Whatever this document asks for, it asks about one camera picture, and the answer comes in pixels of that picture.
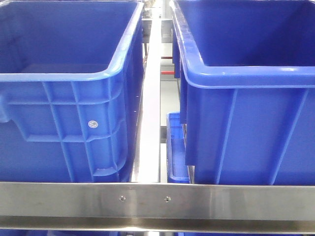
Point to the large blue crate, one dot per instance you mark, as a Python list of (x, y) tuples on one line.
[(71, 76), (248, 89)]

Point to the blue bin behind crates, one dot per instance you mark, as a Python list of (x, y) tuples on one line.
[(177, 171)]

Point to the steel shelf front rail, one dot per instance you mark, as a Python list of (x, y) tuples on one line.
[(158, 207)]

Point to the large blue crate right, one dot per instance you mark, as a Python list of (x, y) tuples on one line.
[(248, 89)]

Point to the large blue crate left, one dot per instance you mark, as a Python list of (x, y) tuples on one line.
[(71, 76)]

